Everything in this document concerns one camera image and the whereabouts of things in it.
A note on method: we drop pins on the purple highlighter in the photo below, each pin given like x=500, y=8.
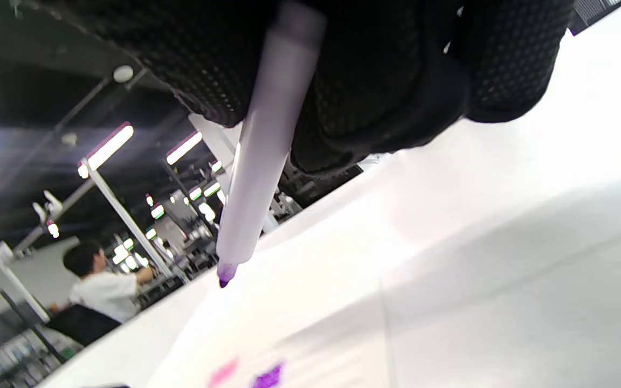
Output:
x=256, y=178

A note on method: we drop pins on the black swivel chair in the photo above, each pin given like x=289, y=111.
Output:
x=81, y=323

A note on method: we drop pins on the white metal frame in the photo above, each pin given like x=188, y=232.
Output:
x=127, y=221

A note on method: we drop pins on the white lined paper sheet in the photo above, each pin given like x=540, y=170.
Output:
x=316, y=323

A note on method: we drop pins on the long ceiling light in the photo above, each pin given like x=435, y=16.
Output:
x=184, y=148
x=107, y=148

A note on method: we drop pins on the person's right hand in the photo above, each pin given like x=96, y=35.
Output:
x=397, y=81

